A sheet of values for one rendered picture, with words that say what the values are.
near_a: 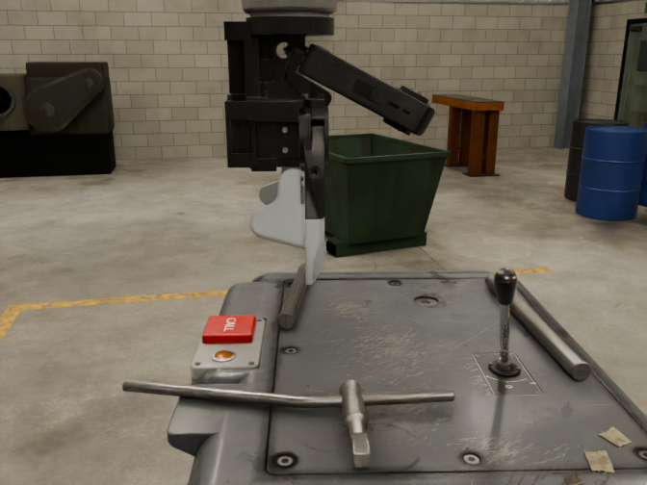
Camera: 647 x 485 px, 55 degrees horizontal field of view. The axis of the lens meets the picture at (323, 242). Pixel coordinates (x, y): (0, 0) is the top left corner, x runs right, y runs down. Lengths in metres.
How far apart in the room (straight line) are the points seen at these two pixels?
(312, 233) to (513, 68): 11.01
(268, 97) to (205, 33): 9.61
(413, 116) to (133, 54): 9.70
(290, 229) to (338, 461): 0.21
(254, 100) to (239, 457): 0.30
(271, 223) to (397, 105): 0.14
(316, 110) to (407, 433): 0.30
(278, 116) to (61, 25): 9.84
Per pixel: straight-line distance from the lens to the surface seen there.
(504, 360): 0.70
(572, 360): 0.72
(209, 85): 10.13
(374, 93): 0.50
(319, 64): 0.50
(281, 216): 0.49
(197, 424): 0.62
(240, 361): 0.72
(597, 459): 0.61
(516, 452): 0.59
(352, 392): 0.61
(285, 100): 0.50
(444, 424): 0.61
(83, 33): 10.24
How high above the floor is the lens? 1.59
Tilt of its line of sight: 17 degrees down
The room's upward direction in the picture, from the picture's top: straight up
